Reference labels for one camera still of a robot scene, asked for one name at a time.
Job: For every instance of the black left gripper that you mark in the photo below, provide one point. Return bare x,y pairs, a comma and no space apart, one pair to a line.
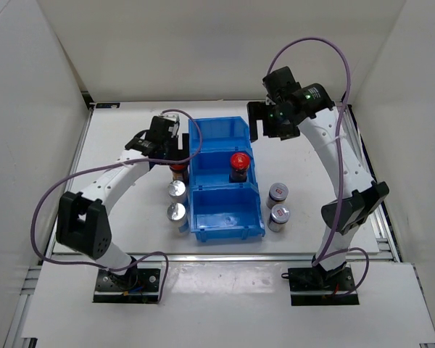
180,154

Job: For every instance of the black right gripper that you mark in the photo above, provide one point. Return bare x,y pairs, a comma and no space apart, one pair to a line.
259,111

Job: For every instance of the red-capped dark sauce bottle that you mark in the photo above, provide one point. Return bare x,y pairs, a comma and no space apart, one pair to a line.
180,172

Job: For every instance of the silver-lid shaker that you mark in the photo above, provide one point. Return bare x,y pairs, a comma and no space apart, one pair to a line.
177,192
177,215

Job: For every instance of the red-label spice jar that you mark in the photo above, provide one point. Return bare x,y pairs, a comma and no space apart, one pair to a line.
277,194
278,218

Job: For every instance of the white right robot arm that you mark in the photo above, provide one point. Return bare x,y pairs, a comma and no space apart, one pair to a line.
215,140

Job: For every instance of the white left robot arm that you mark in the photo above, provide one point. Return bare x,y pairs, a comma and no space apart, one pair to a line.
83,224

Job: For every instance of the red-capped sauce bottle in bin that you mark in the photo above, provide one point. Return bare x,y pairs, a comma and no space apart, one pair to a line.
239,163

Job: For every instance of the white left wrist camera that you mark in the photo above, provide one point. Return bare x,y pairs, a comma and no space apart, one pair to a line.
171,119

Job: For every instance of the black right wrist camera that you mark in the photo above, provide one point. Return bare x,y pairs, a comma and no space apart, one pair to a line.
280,83

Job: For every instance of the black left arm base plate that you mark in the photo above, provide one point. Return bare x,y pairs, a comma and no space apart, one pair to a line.
140,286

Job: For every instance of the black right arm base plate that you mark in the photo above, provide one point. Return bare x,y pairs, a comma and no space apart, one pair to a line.
308,289

